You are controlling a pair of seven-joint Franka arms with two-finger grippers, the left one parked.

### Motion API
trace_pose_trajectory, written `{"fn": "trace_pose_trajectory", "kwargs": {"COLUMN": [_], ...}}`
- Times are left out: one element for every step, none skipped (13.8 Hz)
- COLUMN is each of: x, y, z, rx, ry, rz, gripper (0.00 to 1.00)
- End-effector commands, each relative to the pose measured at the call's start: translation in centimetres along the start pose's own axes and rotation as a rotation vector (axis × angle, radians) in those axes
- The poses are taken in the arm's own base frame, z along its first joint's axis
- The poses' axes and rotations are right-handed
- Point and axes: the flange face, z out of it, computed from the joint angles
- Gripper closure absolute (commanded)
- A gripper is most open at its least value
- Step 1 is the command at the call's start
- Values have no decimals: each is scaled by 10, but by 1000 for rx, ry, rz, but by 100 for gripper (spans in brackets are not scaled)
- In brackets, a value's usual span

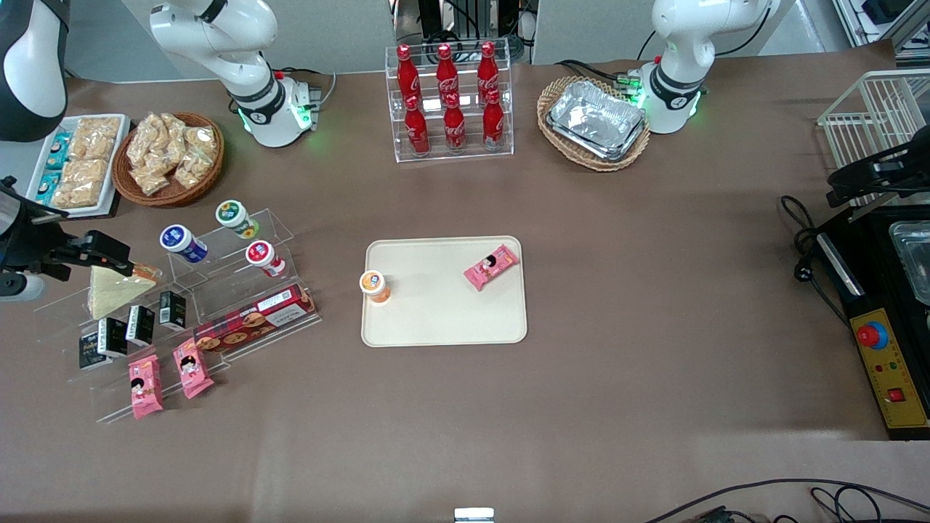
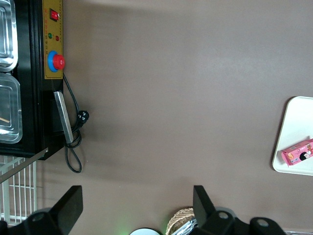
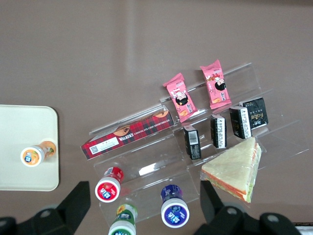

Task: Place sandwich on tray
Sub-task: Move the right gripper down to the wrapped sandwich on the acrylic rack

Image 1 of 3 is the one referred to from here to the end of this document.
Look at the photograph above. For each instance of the clear acrylic bottle rack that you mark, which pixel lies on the clear acrylic bottle rack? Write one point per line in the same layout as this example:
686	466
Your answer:
468	156

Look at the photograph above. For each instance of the clear plastic container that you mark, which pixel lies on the clear plastic container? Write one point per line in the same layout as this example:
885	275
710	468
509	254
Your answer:
914	261

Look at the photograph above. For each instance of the orange lid cup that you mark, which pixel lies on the orange lid cup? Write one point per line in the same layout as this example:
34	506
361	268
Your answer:
375	285

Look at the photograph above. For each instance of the triangular sandwich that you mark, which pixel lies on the triangular sandwich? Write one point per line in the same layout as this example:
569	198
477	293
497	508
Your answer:
112	290

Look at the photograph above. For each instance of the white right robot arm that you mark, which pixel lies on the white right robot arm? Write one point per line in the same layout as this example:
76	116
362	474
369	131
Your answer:
240	65

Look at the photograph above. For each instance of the aluminium foil tray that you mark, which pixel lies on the aluminium foil tray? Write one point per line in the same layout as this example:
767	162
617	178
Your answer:
631	151
596	116

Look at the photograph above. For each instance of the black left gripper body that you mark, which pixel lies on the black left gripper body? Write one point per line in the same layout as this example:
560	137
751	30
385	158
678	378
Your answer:
903	164

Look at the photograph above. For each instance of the green lid yogurt bottle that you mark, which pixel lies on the green lid yogurt bottle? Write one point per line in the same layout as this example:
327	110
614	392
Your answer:
237	219

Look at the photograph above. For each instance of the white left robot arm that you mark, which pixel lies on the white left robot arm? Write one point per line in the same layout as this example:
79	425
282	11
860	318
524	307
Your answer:
683	51

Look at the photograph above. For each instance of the small blue snack packet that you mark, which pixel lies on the small blue snack packet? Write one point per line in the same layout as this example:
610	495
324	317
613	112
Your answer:
58	142
43	196
49	181

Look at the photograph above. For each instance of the black sealing machine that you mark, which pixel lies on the black sealing machine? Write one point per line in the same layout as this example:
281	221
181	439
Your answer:
872	290

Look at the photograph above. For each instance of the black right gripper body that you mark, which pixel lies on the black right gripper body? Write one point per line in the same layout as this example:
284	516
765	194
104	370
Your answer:
29	237

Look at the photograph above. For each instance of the grey equipment rack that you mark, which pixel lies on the grey equipment rack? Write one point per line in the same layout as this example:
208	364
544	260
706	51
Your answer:
883	22

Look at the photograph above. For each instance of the pink snack packet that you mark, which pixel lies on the pink snack packet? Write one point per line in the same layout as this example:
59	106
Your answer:
491	266
144	386
192	367

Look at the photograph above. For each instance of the clear bag of crackers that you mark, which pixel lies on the clear bag of crackers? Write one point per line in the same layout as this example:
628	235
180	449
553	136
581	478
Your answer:
200	138
145	136
190	168
151	179

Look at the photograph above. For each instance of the beige plastic tray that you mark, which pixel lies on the beige plastic tray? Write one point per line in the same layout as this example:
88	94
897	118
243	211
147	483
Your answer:
443	305

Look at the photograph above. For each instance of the small black carton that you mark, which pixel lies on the small black carton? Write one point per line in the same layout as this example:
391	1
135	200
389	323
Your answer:
112	337
93	352
140	325
172	309

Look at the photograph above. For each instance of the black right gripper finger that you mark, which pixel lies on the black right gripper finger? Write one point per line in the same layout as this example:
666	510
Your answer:
109	247
94	263

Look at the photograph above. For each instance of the red cookie box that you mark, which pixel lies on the red cookie box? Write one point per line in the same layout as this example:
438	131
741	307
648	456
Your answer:
254	319

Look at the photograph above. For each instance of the dark brown wicker basket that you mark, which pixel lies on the dark brown wicker basket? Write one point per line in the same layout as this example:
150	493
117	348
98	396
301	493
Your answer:
182	192

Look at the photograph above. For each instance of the clear acrylic stepped shelf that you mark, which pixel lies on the clear acrylic stepped shelf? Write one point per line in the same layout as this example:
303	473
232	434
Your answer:
218	287

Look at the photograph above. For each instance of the red emergency stop button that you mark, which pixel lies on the red emergency stop button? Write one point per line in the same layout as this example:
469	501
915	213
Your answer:
872	335

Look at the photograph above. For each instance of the red lid yogurt bottle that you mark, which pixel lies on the red lid yogurt bottle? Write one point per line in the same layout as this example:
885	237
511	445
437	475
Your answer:
265	258

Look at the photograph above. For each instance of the red cola bottle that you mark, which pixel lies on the red cola bottle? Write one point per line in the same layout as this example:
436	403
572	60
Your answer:
416	127
493	122
407	71
446	71
487	69
454	125

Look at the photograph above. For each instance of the white rectangular serving tray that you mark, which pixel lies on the white rectangular serving tray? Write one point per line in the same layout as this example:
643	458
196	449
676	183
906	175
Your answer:
110	174

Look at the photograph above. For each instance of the blue lid yogurt bottle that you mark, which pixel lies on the blue lid yogurt bottle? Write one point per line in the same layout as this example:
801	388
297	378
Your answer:
183	243

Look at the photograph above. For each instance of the light tan wicker basket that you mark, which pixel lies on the light tan wicker basket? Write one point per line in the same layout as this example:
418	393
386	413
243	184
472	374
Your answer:
552	94

